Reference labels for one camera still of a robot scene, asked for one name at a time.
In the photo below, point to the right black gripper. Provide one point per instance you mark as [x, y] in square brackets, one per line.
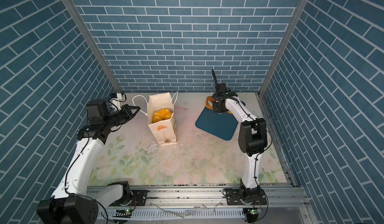
[214, 107]

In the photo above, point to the left aluminium corner post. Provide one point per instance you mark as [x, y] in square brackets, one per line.
[79, 22]

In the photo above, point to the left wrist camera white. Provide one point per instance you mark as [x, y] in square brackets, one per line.
[118, 97]

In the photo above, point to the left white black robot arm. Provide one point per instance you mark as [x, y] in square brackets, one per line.
[69, 203]

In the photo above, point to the white printed paper bag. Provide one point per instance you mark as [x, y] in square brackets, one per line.
[165, 132]

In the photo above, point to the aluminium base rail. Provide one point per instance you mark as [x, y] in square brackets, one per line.
[193, 203]

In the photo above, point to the aluminium corner post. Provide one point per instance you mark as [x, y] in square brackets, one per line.
[79, 22]
[283, 44]

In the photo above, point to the brown bread piece top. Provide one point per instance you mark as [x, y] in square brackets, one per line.
[208, 103]

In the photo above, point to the right aluminium corner post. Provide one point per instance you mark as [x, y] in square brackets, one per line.
[283, 44]

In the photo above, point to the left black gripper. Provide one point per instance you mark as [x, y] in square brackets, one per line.
[124, 109]

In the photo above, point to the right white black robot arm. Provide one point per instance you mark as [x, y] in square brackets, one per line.
[253, 141]

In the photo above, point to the dark blue tray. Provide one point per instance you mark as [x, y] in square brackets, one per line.
[222, 125]

